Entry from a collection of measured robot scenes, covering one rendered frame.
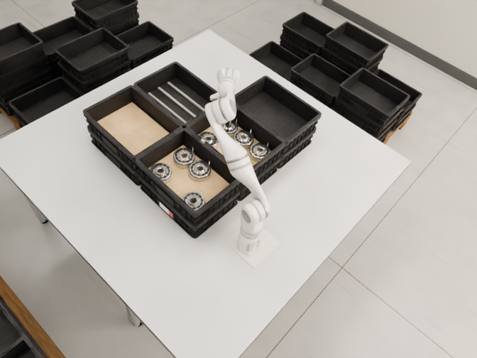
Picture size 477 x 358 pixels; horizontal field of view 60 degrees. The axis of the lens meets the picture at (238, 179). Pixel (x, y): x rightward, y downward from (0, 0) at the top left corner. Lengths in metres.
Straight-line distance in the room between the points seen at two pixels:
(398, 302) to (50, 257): 2.14
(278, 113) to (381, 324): 1.39
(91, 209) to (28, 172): 0.39
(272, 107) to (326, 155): 0.40
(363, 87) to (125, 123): 1.76
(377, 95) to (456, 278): 1.34
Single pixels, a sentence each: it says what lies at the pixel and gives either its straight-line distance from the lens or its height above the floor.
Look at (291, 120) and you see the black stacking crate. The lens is 2.27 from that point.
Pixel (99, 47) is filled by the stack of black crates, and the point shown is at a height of 0.49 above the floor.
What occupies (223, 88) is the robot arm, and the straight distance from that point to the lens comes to 1.72.
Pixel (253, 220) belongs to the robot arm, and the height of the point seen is 1.00.
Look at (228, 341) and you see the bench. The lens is 1.77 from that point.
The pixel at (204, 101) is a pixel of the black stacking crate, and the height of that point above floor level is 0.83.
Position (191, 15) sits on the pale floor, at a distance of 4.49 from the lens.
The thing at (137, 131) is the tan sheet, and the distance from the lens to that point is 2.15.
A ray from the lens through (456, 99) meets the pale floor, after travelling 4.33.
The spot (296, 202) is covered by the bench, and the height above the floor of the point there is 0.70.
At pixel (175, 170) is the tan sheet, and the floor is 0.83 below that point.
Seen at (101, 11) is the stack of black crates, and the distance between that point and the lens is 3.64.
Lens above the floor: 2.40
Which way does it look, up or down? 53 degrees down
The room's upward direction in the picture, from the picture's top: 9 degrees clockwise
